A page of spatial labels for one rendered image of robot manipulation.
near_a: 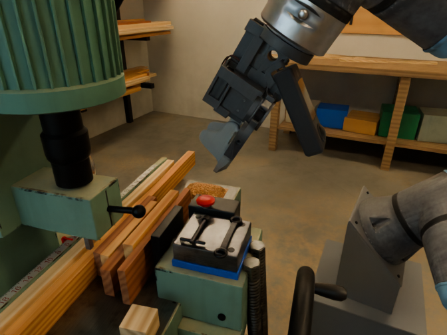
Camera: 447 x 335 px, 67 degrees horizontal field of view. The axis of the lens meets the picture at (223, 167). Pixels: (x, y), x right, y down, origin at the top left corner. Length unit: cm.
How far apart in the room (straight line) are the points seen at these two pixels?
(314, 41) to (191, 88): 390
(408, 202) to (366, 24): 276
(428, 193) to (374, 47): 276
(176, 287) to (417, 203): 63
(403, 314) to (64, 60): 100
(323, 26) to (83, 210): 38
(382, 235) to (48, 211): 76
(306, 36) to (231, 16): 353
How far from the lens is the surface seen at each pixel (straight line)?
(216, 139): 47
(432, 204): 92
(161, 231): 53
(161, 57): 442
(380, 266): 99
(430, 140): 332
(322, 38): 40
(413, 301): 115
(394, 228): 96
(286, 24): 39
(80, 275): 58
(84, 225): 52
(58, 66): 40
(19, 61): 41
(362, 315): 106
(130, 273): 53
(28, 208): 57
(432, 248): 88
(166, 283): 53
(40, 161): 61
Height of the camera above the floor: 131
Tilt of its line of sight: 26 degrees down
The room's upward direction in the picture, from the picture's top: straight up
